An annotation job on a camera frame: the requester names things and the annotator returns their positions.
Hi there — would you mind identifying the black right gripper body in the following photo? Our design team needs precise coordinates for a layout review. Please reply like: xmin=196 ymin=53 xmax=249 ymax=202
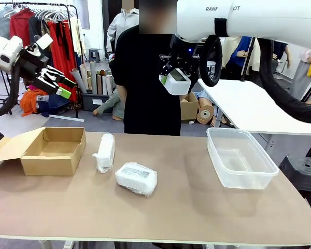
xmin=168 ymin=34 xmax=200 ymax=68

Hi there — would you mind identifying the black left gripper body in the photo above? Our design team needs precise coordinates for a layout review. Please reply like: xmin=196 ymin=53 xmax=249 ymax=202
xmin=18 ymin=51 xmax=50 ymax=78

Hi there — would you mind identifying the white unwrapped digital clock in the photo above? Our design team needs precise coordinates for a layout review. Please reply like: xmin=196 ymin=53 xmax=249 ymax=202
xmin=159 ymin=67 xmax=192 ymax=96

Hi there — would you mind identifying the bubble-wrapped clock with tail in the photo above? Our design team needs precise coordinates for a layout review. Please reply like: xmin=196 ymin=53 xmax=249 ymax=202
xmin=92 ymin=133 xmax=116 ymax=174

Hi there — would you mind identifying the bubble-wrapped clock showing label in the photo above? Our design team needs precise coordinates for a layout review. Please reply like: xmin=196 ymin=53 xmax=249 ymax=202
xmin=115 ymin=162 xmax=158 ymax=198

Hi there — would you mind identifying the person's right forearm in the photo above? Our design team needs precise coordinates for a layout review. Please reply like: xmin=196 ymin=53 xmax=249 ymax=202
xmin=116 ymin=84 xmax=127 ymax=104

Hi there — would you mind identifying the navy blue cloth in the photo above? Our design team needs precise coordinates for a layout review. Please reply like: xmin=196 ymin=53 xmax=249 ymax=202
xmin=37 ymin=93 xmax=71 ymax=117

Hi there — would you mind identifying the tilted grey paper roll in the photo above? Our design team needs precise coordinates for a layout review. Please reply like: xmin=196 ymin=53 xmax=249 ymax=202
xmin=69 ymin=67 xmax=88 ymax=94

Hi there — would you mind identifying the wide beige paper roll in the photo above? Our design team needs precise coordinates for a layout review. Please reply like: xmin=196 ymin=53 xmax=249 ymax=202
xmin=79 ymin=63 xmax=92 ymax=91

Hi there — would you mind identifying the orange cloth pile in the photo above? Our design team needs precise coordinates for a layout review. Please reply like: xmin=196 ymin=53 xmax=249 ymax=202
xmin=20 ymin=89 xmax=49 ymax=117

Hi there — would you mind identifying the lying mannequin in light blue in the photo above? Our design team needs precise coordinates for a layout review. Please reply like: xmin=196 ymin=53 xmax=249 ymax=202
xmin=196 ymin=89 xmax=235 ymax=128

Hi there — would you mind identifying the long red hanging dress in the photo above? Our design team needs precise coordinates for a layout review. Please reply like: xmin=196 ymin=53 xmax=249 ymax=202
xmin=47 ymin=20 xmax=78 ymax=103

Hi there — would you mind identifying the tall grey paper roll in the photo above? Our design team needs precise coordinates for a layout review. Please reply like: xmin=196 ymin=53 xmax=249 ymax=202
xmin=90 ymin=61 xmax=98 ymax=95

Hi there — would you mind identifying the dark grey hanging garment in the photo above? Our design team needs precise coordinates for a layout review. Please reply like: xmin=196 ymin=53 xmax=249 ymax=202
xmin=28 ymin=16 xmax=46 ymax=39

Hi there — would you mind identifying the person in black sweater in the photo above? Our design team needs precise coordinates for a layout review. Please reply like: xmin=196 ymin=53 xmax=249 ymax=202
xmin=109 ymin=0 xmax=200 ymax=136

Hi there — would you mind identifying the dark grey storage bin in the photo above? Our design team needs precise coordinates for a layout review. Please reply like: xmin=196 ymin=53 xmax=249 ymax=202
xmin=81 ymin=92 xmax=112 ymax=112

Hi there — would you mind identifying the small brown cardboard box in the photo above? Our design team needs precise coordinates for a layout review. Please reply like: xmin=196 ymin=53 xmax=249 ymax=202
xmin=180 ymin=92 xmax=199 ymax=121

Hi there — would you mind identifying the small black step stool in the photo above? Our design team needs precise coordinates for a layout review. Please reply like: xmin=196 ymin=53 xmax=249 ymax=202
xmin=89 ymin=48 xmax=101 ymax=63

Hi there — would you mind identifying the cream hanging garment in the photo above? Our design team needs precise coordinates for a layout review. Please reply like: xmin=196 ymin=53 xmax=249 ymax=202
xmin=69 ymin=18 xmax=84 ymax=58

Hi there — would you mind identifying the kraft paper roll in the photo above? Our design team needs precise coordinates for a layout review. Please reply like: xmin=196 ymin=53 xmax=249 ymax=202
xmin=196 ymin=97 xmax=215 ymax=126

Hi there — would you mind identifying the pale blue-grey hanging hoodie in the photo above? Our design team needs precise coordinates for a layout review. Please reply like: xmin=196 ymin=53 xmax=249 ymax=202
xmin=0 ymin=5 xmax=15 ymax=39

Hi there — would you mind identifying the mannequin with black hat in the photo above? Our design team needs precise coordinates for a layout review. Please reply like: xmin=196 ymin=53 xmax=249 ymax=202
xmin=221 ymin=36 xmax=261 ymax=80

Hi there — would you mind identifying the lying mannequin in grey top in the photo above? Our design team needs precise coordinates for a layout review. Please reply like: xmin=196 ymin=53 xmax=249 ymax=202
xmin=93 ymin=89 xmax=125 ymax=121

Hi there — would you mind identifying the person in grey hoodie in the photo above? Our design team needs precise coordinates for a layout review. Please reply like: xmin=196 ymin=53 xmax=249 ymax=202
xmin=106 ymin=7 xmax=140 ymax=55

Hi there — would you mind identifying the black metal clothes rack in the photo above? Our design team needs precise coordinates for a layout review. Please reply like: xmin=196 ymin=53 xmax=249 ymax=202
xmin=0 ymin=2 xmax=80 ymax=119

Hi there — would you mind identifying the white work table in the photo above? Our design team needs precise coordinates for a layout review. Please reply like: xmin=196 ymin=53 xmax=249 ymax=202
xmin=197 ymin=78 xmax=311 ymax=151

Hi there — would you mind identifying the open brown cardboard box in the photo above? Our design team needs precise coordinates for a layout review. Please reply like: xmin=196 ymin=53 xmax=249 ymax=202
xmin=0 ymin=126 xmax=87 ymax=176

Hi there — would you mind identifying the mannequin in navy top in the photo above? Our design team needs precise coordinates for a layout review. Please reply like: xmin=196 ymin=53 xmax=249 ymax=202
xmin=271 ymin=40 xmax=292 ymax=78

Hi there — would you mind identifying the clear plastic container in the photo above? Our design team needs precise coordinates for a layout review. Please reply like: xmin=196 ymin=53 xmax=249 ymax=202
xmin=206 ymin=127 xmax=279 ymax=190

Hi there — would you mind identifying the black plastic stool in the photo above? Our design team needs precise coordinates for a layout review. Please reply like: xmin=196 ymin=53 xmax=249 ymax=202
xmin=278 ymin=155 xmax=311 ymax=207

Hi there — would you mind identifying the black left arm hose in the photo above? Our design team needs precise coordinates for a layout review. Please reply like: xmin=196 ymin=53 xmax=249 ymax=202
xmin=0 ymin=62 xmax=23 ymax=119

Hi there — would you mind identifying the black arm hose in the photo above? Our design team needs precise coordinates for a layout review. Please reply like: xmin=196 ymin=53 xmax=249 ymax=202
xmin=0 ymin=62 xmax=23 ymax=119
xmin=199 ymin=18 xmax=311 ymax=125

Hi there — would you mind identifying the white floor rail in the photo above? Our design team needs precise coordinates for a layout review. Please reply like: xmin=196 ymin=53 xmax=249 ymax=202
xmin=49 ymin=114 xmax=86 ymax=122

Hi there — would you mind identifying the black right arm hose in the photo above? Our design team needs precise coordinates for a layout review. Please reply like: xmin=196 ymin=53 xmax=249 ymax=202
xmin=199 ymin=18 xmax=311 ymax=125

